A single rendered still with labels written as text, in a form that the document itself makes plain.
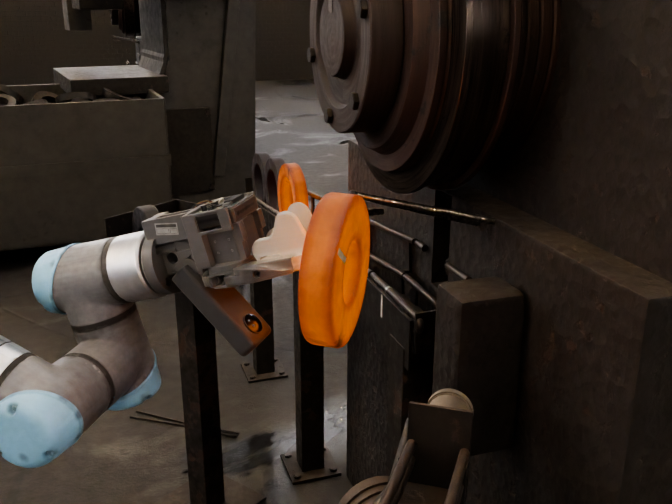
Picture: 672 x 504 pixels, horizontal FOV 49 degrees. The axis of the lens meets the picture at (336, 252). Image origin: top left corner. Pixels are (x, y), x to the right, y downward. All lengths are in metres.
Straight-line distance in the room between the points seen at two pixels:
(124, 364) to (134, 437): 1.37
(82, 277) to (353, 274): 0.29
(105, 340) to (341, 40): 0.51
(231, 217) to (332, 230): 0.12
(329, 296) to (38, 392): 0.30
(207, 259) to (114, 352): 0.16
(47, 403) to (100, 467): 1.35
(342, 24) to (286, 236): 0.41
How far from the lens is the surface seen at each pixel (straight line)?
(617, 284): 0.87
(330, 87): 1.17
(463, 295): 0.98
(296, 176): 1.82
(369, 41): 0.98
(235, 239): 0.75
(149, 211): 1.59
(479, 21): 0.94
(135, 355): 0.87
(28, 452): 0.78
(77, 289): 0.85
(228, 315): 0.78
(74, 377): 0.80
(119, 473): 2.08
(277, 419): 2.23
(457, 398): 0.96
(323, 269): 0.67
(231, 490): 1.95
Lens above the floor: 1.16
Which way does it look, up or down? 19 degrees down
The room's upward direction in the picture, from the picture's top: straight up
